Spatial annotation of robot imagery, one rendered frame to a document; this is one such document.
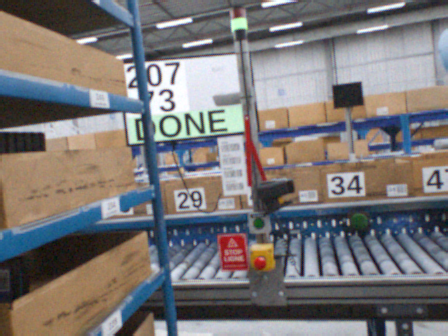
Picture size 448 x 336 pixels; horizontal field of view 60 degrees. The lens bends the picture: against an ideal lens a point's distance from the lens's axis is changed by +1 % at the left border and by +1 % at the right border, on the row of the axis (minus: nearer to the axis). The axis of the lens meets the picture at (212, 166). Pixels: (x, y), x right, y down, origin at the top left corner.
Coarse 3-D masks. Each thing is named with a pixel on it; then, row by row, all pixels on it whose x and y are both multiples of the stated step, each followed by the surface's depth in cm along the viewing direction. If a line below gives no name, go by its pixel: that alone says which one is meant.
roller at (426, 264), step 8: (400, 240) 162; (408, 240) 156; (408, 248) 150; (416, 248) 145; (416, 256) 139; (424, 256) 135; (424, 264) 130; (432, 264) 127; (424, 272) 129; (432, 272) 122; (440, 272) 121
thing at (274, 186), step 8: (264, 184) 121; (272, 184) 120; (280, 184) 120; (288, 184) 119; (264, 192) 121; (272, 192) 120; (280, 192) 120; (288, 192) 120; (264, 200) 123; (272, 200) 122; (280, 200) 122; (272, 208) 122
